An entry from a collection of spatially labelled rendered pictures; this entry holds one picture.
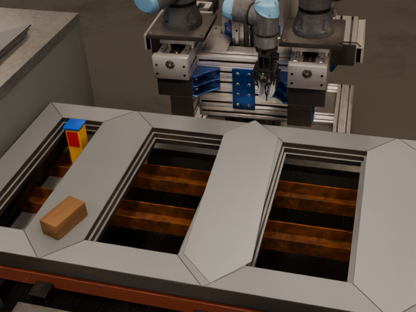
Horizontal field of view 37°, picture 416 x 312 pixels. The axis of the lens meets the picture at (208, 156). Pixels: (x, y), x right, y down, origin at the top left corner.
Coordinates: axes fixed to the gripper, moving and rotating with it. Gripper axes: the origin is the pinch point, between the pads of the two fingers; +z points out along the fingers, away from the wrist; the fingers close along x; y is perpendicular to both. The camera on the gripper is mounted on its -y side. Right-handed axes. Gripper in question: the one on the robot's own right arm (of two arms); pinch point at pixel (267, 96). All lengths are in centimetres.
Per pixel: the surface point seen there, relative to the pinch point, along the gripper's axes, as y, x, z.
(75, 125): 25, -61, 3
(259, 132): 14.0, 0.2, 5.5
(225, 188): 45.0, -3.9, 5.5
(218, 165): 34.5, -8.6, 5.6
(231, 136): 18.3, -8.3, 5.5
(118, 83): -152, -128, 92
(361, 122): -135, 31, 92
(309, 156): 19.4, 17.4, 9.0
